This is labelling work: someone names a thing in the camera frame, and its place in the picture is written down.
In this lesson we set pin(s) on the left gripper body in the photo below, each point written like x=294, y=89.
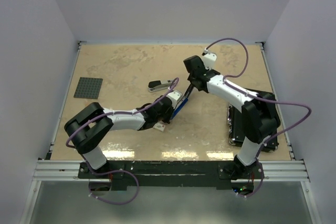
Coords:
x=166, y=117

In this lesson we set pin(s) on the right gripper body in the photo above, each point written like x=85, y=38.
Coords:
x=190, y=80

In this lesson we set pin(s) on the blue black stapler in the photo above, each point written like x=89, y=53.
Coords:
x=183, y=101

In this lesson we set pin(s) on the white staple box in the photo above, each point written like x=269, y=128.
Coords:
x=159, y=126

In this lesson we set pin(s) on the silver black stapler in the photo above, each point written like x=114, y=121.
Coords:
x=158, y=85

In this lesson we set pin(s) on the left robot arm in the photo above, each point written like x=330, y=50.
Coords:
x=87, y=129

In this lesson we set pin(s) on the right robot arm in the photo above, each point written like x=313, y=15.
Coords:
x=260, y=119

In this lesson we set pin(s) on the black case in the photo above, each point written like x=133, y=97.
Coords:
x=236, y=134

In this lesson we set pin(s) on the grey lego baseplate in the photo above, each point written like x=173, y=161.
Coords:
x=88, y=88

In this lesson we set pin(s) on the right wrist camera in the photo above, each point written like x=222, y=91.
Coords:
x=208, y=59

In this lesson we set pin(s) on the black base frame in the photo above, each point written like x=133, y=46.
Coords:
x=123, y=174

